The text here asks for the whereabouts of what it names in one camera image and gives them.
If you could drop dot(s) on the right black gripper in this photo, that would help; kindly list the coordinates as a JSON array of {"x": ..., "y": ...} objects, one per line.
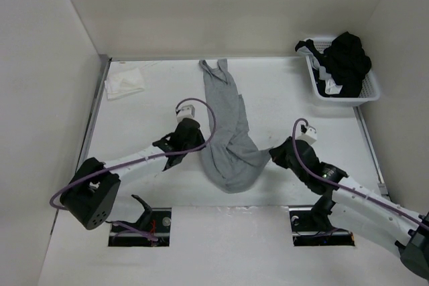
[{"x": 277, "y": 153}]

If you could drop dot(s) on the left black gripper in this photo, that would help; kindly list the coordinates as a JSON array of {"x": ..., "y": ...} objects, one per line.
[{"x": 200, "y": 140}]

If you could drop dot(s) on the grey tank top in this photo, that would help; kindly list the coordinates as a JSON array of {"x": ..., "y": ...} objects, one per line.
[{"x": 231, "y": 161}]

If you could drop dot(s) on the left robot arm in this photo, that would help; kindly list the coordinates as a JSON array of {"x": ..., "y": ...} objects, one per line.
[{"x": 91, "y": 193}]

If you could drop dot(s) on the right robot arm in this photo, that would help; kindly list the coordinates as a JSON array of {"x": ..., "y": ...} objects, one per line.
[{"x": 344, "y": 203}]

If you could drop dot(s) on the white folded tank top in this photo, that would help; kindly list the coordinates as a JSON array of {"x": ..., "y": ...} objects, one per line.
[{"x": 125, "y": 83}]

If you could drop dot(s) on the white cloth in basket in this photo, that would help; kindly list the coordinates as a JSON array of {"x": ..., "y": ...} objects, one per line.
[{"x": 324, "y": 81}]

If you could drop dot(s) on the white plastic basket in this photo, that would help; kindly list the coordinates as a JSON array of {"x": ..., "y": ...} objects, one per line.
[{"x": 370, "y": 91}]

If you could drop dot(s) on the black clothes pile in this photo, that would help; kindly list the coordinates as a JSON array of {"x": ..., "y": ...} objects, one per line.
[{"x": 346, "y": 61}]

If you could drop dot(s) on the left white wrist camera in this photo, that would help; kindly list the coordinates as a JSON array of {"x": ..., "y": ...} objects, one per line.
[{"x": 185, "y": 112}]

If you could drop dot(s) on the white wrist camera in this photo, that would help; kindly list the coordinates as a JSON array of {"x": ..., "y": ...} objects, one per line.
[
  {"x": 185, "y": 112},
  {"x": 308, "y": 134}
]

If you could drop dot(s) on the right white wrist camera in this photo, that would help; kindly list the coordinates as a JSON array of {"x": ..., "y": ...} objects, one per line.
[{"x": 308, "y": 134}]

